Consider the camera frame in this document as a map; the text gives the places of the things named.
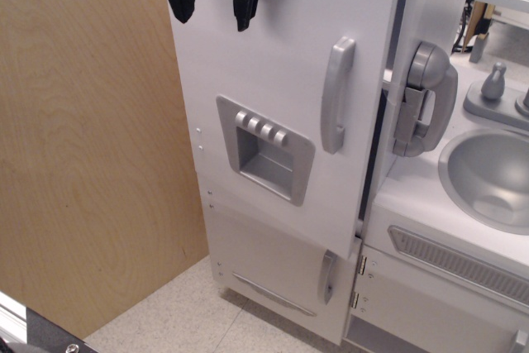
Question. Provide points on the grey ice dispenser box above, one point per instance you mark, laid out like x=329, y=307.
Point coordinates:
x=266, y=152

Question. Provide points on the white oven door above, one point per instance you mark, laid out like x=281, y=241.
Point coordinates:
x=403, y=308

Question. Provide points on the grey toy faucet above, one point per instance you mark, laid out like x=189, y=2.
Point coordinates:
x=493, y=100

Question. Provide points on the grey toy sink basin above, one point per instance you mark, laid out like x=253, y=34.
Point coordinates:
x=485, y=173

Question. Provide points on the grey toy telephone handset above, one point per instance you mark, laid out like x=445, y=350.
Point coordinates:
x=428, y=102

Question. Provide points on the grey fridge door handle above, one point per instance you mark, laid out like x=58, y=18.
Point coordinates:
x=339, y=64

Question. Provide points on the white lower freezer door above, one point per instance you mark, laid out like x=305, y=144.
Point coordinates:
x=273, y=267

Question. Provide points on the grey vent grille panel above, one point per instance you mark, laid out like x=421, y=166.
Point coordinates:
x=485, y=275

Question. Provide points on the grey freezer door handle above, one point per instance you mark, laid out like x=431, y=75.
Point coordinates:
x=324, y=286

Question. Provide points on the white toy fridge door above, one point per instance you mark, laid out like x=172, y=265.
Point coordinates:
x=277, y=67

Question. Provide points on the white toy kitchen cabinet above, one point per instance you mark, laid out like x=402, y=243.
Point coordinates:
x=406, y=191

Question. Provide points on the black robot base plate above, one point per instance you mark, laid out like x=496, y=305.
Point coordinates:
x=24, y=330

